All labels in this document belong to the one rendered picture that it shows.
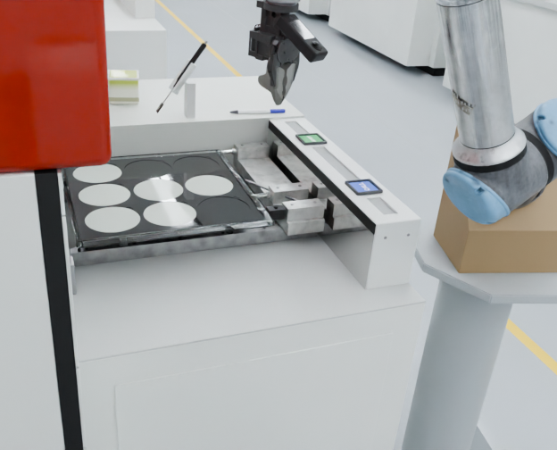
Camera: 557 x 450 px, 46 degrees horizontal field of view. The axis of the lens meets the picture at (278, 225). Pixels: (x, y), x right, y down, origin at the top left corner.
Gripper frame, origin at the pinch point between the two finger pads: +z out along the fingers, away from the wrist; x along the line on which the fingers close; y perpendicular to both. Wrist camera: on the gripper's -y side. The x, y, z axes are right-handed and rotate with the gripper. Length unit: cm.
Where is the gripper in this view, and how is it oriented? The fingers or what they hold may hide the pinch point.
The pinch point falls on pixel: (281, 100)
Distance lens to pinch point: 143.8
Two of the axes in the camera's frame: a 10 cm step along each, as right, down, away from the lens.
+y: -7.7, -3.7, 5.2
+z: -0.8, 8.6, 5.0
